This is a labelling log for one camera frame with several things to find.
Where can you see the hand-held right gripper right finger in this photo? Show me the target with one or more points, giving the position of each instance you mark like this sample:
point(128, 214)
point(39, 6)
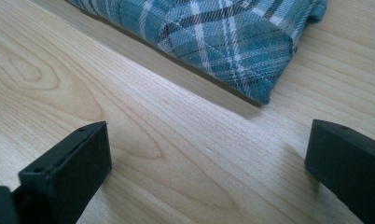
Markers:
point(350, 168)

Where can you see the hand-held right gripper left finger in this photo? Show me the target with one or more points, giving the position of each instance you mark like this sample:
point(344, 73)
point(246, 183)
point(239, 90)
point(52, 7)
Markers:
point(67, 174)

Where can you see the teal plaid shirt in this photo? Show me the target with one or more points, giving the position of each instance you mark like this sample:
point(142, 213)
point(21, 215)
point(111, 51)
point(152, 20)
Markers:
point(226, 40)

